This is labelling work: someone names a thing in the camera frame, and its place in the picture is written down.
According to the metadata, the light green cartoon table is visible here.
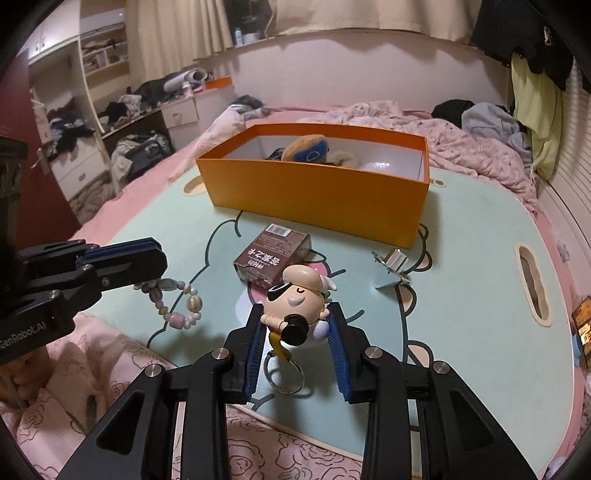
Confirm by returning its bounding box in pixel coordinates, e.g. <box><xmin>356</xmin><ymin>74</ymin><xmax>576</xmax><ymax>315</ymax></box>
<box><xmin>69</xmin><ymin>106</ymin><xmax>589</xmax><ymax>467</ymax></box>

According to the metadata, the metal clip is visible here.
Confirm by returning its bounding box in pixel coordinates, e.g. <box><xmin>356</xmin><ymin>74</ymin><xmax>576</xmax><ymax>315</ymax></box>
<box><xmin>372</xmin><ymin>248</ymin><xmax>413</xmax><ymax>283</ymax></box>

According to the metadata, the mauve quilt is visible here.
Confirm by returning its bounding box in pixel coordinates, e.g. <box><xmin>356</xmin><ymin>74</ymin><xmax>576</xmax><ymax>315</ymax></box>
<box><xmin>295</xmin><ymin>100</ymin><xmax>541</xmax><ymax>215</ymax></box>

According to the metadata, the white shelf cabinet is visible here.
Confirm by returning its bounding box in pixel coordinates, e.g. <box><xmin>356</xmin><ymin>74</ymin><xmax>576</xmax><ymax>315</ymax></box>
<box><xmin>28</xmin><ymin>21</ymin><xmax>130</xmax><ymax>139</ymax></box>

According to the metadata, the person's left hand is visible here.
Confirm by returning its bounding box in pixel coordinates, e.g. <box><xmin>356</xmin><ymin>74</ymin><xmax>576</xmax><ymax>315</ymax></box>
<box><xmin>0</xmin><ymin>349</ymin><xmax>59</xmax><ymax>409</ymax></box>

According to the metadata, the beaded bracelet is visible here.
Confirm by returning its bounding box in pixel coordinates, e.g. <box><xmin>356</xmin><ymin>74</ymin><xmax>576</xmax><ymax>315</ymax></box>
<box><xmin>134</xmin><ymin>277</ymin><xmax>204</xmax><ymax>330</ymax></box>

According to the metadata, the pink floral blanket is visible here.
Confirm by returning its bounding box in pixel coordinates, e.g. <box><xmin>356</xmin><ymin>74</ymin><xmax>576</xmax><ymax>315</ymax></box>
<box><xmin>0</xmin><ymin>311</ymin><xmax>370</xmax><ymax>480</ymax></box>

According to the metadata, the orange cardboard box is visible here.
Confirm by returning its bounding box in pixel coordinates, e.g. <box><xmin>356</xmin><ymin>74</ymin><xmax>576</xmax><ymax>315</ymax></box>
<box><xmin>196</xmin><ymin>123</ymin><xmax>431</xmax><ymax>249</ymax></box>

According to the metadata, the black clothing heap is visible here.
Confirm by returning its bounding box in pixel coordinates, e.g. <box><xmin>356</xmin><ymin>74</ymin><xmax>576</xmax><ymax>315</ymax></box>
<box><xmin>431</xmin><ymin>99</ymin><xmax>481</xmax><ymax>125</ymax></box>

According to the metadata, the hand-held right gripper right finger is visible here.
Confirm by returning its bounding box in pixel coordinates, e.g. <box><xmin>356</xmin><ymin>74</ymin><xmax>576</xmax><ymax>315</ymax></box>
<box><xmin>325</xmin><ymin>302</ymin><xmax>539</xmax><ymax>480</ymax></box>

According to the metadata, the yellow-green hanging garment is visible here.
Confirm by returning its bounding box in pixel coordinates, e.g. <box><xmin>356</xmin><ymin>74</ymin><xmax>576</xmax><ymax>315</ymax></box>
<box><xmin>510</xmin><ymin>53</ymin><xmax>563</xmax><ymax>181</ymax></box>

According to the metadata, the beige fluffy plush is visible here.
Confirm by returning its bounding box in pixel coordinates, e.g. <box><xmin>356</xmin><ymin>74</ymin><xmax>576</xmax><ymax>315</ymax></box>
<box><xmin>325</xmin><ymin>151</ymin><xmax>365</xmax><ymax>168</ymax></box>

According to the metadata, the black hanging garment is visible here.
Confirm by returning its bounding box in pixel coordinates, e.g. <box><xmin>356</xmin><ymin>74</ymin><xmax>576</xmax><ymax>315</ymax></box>
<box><xmin>471</xmin><ymin>0</ymin><xmax>575</xmax><ymax>90</ymax></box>

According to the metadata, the dark grey clothing pile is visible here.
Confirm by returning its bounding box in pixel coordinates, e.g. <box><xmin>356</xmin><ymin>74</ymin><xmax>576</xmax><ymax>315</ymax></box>
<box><xmin>228</xmin><ymin>95</ymin><xmax>273</xmax><ymax>121</ymax></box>

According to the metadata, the grey clothing heap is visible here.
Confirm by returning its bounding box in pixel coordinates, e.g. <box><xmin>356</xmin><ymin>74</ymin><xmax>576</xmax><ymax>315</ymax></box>
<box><xmin>462</xmin><ymin>102</ymin><xmax>534</xmax><ymax>167</ymax></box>

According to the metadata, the white paper roll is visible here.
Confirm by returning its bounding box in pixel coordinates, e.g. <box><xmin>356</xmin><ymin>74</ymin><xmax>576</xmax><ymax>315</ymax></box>
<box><xmin>164</xmin><ymin>69</ymin><xmax>214</xmax><ymax>93</ymax></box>

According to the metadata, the smartphone with lit screen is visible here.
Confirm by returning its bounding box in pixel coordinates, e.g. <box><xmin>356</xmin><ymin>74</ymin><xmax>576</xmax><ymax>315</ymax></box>
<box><xmin>571</xmin><ymin>295</ymin><xmax>591</xmax><ymax>363</ymax></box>

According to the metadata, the white desk with drawers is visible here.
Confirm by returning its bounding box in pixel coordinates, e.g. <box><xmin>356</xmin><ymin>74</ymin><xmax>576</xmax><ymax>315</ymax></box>
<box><xmin>46</xmin><ymin>95</ymin><xmax>199</xmax><ymax>204</ymax></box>

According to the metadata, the black and white bag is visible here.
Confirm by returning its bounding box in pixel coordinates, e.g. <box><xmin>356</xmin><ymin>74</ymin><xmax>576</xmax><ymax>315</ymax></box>
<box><xmin>111</xmin><ymin>131</ymin><xmax>175</xmax><ymax>185</ymax></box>

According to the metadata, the cartoon figure keychain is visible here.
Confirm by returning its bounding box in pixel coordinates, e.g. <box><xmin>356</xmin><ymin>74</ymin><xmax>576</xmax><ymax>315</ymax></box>
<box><xmin>261</xmin><ymin>264</ymin><xmax>340</xmax><ymax>395</ymax></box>

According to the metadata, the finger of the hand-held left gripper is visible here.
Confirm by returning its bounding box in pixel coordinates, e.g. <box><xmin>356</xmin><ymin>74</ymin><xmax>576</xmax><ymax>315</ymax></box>
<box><xmin>17</xmin><ymin>237</ymin><xmax>163</xmax><ymax>278</ymax></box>
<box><xmin>25</xmin><ymin>251</ymin><xmax>170</xmax><ymax>308</ymax></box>

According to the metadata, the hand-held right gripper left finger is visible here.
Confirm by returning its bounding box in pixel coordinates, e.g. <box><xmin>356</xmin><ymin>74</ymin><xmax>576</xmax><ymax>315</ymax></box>
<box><xmin>55</xmin><ymin>302</ymin><xmax>266</xmax><ymax>480</ymax></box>

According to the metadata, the brown card box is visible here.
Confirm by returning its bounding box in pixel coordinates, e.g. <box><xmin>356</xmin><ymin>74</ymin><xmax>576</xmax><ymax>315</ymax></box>
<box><xmin>233</xmin><ymin>223</ymin><xmax>311</xmax><ymax>291</ymax></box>

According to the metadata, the brown plush toy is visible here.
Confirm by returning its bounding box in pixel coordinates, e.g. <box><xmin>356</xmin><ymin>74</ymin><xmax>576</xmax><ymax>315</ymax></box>
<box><xmin>283</xmin><ymin>134</ymin><xmax>330</xmax><ymax>162</ymax></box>

